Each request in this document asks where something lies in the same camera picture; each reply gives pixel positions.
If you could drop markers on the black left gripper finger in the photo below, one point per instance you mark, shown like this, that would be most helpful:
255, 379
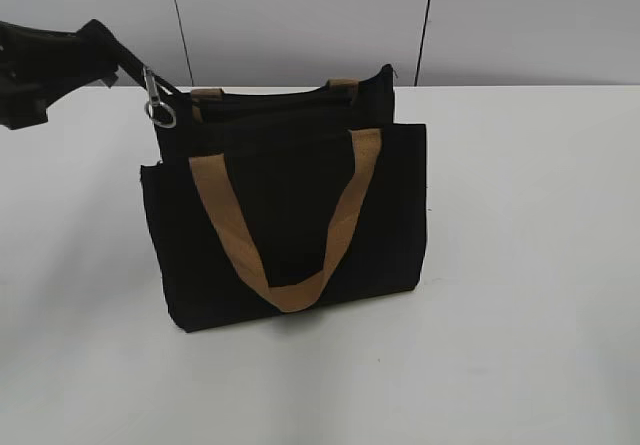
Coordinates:
58, 43

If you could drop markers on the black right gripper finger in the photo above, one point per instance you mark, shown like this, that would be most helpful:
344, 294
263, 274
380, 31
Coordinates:
58, 81

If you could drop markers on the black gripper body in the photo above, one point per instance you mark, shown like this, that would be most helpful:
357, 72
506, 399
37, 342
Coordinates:
23, 59

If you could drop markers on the black canvas tote bag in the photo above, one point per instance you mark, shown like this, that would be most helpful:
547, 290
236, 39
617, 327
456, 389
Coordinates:
263, 205

